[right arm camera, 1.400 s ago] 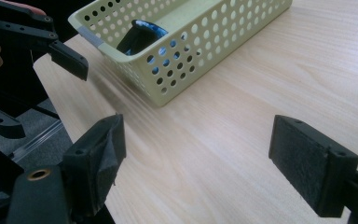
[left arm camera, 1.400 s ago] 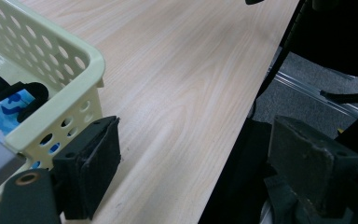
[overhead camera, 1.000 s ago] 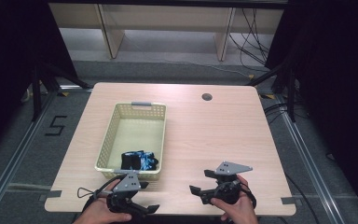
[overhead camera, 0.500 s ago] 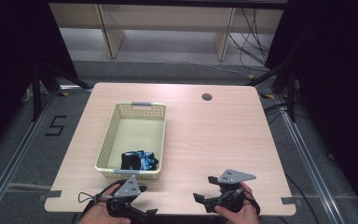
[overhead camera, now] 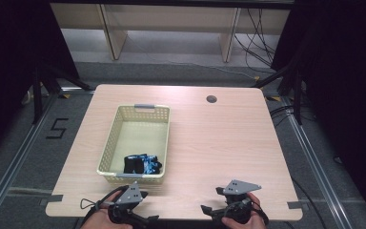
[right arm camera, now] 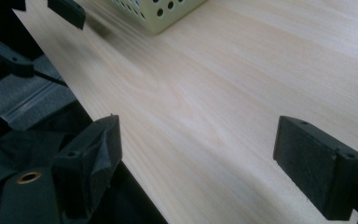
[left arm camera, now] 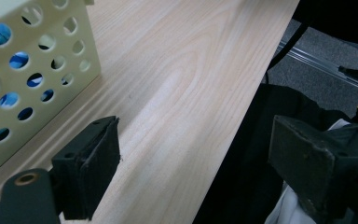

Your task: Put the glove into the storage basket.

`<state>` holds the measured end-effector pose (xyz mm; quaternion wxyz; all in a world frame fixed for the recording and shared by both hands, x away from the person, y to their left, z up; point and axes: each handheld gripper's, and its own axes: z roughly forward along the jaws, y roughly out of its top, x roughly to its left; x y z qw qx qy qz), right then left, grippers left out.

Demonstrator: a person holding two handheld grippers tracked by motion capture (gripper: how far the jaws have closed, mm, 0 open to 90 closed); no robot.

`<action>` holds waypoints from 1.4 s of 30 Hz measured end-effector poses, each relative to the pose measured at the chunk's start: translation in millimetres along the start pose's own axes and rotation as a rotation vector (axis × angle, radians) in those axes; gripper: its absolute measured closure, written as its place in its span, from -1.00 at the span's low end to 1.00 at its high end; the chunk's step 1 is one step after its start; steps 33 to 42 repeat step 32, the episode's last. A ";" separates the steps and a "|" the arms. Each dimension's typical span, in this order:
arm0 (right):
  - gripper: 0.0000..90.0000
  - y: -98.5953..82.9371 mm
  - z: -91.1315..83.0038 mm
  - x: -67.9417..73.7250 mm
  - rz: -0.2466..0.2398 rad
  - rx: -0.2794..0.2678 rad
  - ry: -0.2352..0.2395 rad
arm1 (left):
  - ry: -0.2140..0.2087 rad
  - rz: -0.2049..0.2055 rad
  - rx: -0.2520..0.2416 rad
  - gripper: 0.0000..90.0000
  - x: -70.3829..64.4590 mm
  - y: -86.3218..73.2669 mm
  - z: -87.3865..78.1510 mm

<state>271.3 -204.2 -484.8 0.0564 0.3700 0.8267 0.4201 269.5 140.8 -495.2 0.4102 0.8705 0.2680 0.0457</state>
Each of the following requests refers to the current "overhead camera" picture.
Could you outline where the metal floor rail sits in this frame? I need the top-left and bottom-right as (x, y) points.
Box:
(284, 96), (346, 229)
(0, 94), (60, 220)

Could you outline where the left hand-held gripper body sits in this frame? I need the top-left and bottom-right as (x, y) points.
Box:
(107, 180), (145, 226)

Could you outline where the person's left hand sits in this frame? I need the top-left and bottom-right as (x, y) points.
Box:
(80, 190), (134, 229)

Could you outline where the bundle of black floor cables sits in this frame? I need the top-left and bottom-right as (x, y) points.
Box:
(234, 8), (278, 69)

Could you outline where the black and blue patterned cloth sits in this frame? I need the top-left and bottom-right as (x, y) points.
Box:
(122, 154), (163, 176)

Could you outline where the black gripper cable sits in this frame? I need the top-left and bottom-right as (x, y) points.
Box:
(79, 185), (130, 225)
(250, 199), (271, 226)

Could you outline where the black curtain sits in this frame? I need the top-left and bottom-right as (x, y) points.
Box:
(271, 0), (366, 223)
(0, 0), (80, 163)

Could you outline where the black metal stand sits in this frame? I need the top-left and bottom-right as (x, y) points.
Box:
(30, 61), (93, 126)
(251, 62), (303, 126)

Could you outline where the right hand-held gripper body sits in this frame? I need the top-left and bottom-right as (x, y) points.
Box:
(221, 179), (263, 224)

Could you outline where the person's right hand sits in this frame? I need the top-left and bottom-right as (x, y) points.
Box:
(220, 192), (267, 229)

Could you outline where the thin grey floor cable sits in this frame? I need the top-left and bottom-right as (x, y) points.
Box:
(168, 61), (259, 81)

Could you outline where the grey tape strip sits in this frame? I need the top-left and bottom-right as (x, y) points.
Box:
(287, 200), (304, 210)
(39, 194), (64, 206)

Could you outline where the black floor cable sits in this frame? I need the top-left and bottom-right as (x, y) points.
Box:
(290, 177), (329, 229)

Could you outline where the cream perforated plastic basket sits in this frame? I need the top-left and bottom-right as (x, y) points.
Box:
(96, 103), (172, 186)

